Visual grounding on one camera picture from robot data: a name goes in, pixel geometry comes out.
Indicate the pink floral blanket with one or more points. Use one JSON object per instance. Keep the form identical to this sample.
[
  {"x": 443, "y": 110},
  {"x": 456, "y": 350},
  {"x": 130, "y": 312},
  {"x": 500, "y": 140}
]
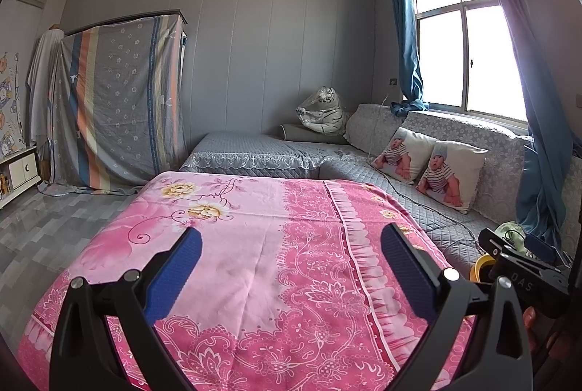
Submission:
[{"x": 273, "y": 245}]

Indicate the person's right hand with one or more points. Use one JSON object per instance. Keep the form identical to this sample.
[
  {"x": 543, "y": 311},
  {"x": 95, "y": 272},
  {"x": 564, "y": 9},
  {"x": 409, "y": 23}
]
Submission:
[{"x": 529, "y": 318}]

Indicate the white hanging cloth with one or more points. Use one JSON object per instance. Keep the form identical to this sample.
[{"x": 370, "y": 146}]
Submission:
[{"x": 43, "y": 90}]

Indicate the grey covered sofa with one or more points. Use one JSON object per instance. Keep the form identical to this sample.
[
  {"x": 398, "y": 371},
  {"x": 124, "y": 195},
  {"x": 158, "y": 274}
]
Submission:
[{"x": 254, "y": 152}]

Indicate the baby print pillow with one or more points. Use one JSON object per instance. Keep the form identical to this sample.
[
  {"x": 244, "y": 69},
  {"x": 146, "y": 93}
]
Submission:
[
  {"x": 402, "y": 154},
  {"x": 448, "y": 175}
]

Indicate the striped sheet over wardrobe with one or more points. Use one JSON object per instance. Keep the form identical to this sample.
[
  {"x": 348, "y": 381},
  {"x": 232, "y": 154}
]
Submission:
[{"x": 118, "y": 99}]

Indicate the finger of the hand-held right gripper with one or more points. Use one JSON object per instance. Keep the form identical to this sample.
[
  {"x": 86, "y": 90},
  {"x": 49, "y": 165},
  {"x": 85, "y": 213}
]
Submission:
[
  {"x": 543, "y": 249},
  {"x": 495, "y": 243}
]

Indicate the plush tiger toy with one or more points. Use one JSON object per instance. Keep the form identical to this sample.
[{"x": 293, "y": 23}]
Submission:
[{"x": 325, "y": 111}]

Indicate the cartoon wall sticker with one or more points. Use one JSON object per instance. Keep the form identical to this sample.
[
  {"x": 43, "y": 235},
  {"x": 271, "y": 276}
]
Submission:
[{"x": 8, "y": 109}]

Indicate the grey pillow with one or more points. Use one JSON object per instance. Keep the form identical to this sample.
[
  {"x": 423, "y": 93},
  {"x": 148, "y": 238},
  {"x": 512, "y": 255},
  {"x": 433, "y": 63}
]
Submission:
[{"x": 295, "y": 134}]

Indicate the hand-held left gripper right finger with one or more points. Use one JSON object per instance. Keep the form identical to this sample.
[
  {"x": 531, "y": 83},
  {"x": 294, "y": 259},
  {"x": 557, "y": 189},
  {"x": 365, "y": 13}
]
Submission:
[{"x": 409, "y": 268}]

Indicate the blue curtain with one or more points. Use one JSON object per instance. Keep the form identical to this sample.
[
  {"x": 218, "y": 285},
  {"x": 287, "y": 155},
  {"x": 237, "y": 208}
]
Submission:
[
  {"x": 534, "y": 136},
  {"x": 407, "y": 45}
]

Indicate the yellow bin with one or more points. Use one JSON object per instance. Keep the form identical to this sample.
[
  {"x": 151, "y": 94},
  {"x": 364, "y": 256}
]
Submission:
[{"x": 479, "y": 268}]

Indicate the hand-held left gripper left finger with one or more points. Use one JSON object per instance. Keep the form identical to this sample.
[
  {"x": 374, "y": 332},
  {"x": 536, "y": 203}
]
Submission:
[{"x": 175, "y": 272}]

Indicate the green cloth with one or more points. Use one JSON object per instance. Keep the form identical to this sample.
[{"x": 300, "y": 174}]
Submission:
[{"x": 509, "y": 231}]

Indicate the window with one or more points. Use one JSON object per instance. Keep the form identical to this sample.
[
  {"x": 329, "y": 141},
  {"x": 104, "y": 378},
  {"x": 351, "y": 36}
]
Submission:
[{"x": 473, "y": 54}]

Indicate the white low cabinet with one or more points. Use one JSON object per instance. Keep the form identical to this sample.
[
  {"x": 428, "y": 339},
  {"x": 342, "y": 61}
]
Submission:
[{"x": 20, "y": 168}]

